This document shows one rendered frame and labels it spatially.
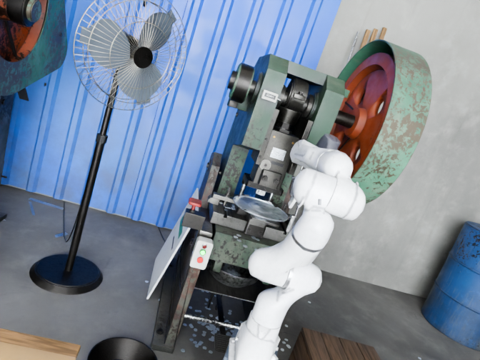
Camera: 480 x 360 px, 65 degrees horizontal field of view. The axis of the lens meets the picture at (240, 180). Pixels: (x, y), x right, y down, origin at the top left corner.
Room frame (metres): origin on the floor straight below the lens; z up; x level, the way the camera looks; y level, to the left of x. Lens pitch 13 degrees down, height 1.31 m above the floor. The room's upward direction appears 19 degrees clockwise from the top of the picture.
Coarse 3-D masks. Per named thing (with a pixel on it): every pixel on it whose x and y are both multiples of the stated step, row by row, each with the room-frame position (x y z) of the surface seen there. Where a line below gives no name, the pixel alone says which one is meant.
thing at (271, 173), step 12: (276, 132) 1.87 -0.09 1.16; (288, 132) 1.92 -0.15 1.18; (276, 144) 1.87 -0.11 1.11; (288, 144) 1.88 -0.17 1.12; (264, 156) 1.86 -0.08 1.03; (276, 156) 1.87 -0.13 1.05; (288, 156) 1.88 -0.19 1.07; (252, 168) 1.98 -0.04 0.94; (264, 168) 1.86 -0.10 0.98; (276, 168) 1.88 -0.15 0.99; (252, 180) 1.88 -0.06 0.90; (264, 180) 1.83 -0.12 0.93; (276, 180) 1.84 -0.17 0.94
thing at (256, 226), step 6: (246, 216) 1.83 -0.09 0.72; (252, 216) 1.67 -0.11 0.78; (252, 222) 1.78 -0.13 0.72; (258, 222) 1.78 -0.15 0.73; (264, 222) 1.66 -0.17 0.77; (270, 222) 1.67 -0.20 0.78; (276, 222) 1.71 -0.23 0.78; (246, 228) 1.78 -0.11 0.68; (252, 228) 1.78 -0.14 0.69; (258, 228) 1.78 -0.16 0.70; (264, 228) 1.79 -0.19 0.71; (252, 234) 1.78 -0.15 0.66; (258, 234) 1.79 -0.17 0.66
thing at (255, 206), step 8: (240, 200) 1.85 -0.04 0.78; (248, 200) 1.90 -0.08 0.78; (256, 200) 1.96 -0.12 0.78; (248, 208) 1.77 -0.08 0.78; (256, 208) 1.79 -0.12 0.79; (264, 208) 1.84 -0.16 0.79; (272, 208) 1.91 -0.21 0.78; (264, 216) 1.72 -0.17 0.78; (272, 216) 1.76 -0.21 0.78; (280, 216) 1.81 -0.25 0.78
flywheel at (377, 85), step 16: (368, 64) 2.10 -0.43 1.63; (384, 64) 1.91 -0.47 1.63; (352, 80) 2.22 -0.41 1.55; (368, 80) 2.11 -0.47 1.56; (384, 80) 1.93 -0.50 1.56; (352, 96) 2.23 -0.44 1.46; (368, 96) 2.03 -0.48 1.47; (384, 96) 1.86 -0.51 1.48; (352, 112) 2.05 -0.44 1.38; (368, 112) 1.96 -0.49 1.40; (384, 112) 1.72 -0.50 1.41; (336, 128) 2.27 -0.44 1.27; (352, 128) 1.98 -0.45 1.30; (368, 128) 1.89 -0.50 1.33; (352, 144) 1.99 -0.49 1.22; (368, 144) 1.82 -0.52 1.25; (352, 160) 1.95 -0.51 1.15
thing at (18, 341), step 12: (0, 336) 1.02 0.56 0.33; (12, 336) 1.03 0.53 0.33; (24, 336) 1.05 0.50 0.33; (36, 336) 1.07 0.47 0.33; (0, 348) 0.97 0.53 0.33; (12, 348) 0.99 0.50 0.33; (24, 348) 1.01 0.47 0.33; (36, 348) 1.02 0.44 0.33; (48, 348) 1.04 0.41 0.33; (60, 348) 1.05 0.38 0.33; (72, 348) 1.07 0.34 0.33
